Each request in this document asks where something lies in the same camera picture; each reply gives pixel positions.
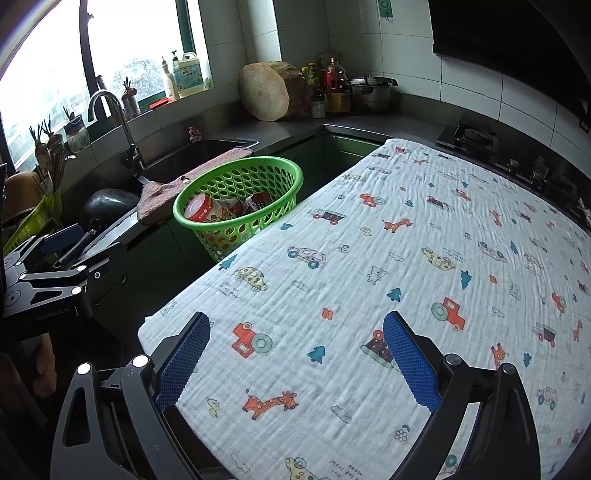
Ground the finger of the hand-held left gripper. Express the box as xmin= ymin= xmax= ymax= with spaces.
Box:
xmin=4 ymin=224 xmax=86 ymax=273
xmin=7 ymin=242 xmax=126 ymax=305

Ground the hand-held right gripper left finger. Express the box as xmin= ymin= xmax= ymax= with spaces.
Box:
xmin=50 ymin=311 xmax=212 ymax=480

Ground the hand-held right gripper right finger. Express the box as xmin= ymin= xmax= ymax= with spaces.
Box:
xmin=382 ymin=311 xmax=542 ymax=480

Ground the red chips can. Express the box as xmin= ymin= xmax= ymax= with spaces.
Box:
xmin=184 ymin=194 xmax=227 ymax=223

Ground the green plastic basket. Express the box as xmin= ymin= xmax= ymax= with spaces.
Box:
xmin=173 ymin=157 xmax=304 ymax=263

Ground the red snack bag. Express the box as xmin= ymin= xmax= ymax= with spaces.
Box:
xmin=242 ymin=193 xmax=273 ymax=217

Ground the person's left hand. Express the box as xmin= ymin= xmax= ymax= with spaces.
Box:
xmin=34 ymin=332 xmax=58 ymax=398

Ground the black wok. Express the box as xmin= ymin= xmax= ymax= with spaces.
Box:
xmin=55 ymin=188 xmax=139 ymax=268

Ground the pink dish cloth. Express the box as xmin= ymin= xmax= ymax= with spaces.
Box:
xmin=137 ymin=147 xmax=254 ymax=225

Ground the glass jar with plant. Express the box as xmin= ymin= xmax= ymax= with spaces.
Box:
xmin=63 ymin=115 xmax=90 ymax=153

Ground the white printed blanket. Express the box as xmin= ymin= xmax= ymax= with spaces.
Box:
xmin=139 ymin=137 xmax=591 ymax=480

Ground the chrome kitchen faucet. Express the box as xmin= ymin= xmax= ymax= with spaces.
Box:
xmin=88 ymin=91 xmax=144 ymax=169

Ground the striped can with plant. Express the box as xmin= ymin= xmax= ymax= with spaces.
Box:
xmin=121 ymin=78 xmax=141 ymax=116

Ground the white dish soap bottle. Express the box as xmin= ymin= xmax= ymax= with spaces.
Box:
xmin=160 ymin=56 xmax=178 ymax=102

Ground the white detergent jug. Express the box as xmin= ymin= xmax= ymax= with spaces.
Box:
xmin=172 ymin=52 xmax=206 ymax=99

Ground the black gas stove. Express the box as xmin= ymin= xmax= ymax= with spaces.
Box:
xmin=435 ymin=121 xmax=583 ymax=199

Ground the round wooden chopping block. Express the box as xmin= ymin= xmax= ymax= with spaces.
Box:
xmin=237 ymin=61 xmax=311 ymax=122

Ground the steel pressure cooker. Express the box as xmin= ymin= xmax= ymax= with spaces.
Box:
xmin=349 ymin=74 xmax=399 ymax=115

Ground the large oil bottle yellow label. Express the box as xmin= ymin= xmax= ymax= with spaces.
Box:
xmin=323 ymin=56 xmax=352 ymax=114

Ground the black range hood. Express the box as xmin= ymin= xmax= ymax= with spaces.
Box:
xmin=427 ymin=0 xmax=591 ymax=116

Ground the window with green frame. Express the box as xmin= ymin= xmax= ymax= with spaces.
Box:
xmin=0 ymin=0 xmax=208 ymax=167

